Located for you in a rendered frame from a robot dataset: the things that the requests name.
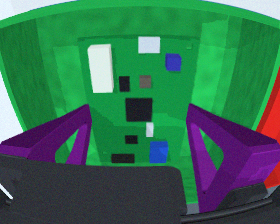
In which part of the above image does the green bin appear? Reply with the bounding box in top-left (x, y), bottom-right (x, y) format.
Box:
top-left (0, 0), bottom-right (280, 204)

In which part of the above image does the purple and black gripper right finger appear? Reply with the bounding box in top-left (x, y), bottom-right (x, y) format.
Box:
top-left (186, 103), bottom-right (280, 213)

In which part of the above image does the green circuit board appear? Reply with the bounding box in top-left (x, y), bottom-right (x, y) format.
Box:
top-left (77, 34), bottom-right (200, 163)

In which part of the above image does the red tray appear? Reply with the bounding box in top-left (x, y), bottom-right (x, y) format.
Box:
top-left (255, 66), bottom-right (280, 189)

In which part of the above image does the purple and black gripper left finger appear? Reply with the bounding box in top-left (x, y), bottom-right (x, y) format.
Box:
top-left (0, 104), bottom-right (92, 165)

